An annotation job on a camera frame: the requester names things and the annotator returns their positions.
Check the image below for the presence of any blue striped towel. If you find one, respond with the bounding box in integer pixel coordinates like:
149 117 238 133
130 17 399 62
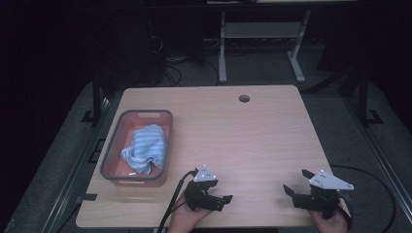
120 123 168 176

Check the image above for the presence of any pink plastic basket grey rim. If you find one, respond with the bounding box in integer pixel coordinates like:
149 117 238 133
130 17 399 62
99 109 175 188

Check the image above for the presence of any tangle of black floor cables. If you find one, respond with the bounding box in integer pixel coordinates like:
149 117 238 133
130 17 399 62
149 32 222 88

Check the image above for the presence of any person's right hand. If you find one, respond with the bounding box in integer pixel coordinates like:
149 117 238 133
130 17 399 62
308 207 352 233

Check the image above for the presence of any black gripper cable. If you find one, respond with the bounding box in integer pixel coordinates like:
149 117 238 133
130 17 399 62
329 164 397 233
156 167 199 233

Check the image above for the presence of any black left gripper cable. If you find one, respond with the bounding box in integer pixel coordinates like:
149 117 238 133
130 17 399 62
156 167 199 233

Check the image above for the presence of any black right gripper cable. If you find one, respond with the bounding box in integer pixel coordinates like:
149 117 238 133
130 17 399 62
329 164 397 233

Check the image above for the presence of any aluminium frame rail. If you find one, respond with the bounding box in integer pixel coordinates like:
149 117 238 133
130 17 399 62
40 96 115 233
342 96 412 216

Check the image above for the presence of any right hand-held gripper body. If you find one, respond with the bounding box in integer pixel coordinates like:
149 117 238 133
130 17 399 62
292 169 355 220

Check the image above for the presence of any person's left hand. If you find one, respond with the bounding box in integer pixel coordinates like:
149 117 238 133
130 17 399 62
167 192 212 233

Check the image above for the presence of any grey metal table frame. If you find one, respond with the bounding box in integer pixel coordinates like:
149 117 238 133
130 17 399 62
218 9 312 84

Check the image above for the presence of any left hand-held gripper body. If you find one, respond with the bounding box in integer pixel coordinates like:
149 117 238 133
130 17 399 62
184 163 219 212

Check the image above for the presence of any black metal stand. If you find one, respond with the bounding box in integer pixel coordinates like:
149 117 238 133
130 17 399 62
80 69 113 128
338 66 385 128

